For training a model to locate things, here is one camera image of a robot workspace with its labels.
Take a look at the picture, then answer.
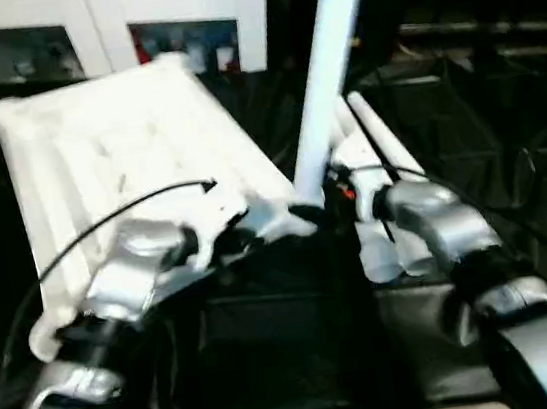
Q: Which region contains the black left camera cable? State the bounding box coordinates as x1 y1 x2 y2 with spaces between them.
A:
0 176 248 409

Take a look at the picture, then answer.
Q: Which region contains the white glass door cabinet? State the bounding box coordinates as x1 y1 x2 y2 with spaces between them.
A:
0 0 280 105

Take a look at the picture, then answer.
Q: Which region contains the dark metal rod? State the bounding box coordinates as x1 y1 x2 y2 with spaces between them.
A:
398 4 547 53

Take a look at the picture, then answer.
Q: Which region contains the white plastic table top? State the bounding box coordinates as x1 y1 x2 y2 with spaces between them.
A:
0 34 334 367

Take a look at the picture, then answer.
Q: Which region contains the small white blue box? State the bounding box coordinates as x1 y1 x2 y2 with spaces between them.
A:
186 41 209 71

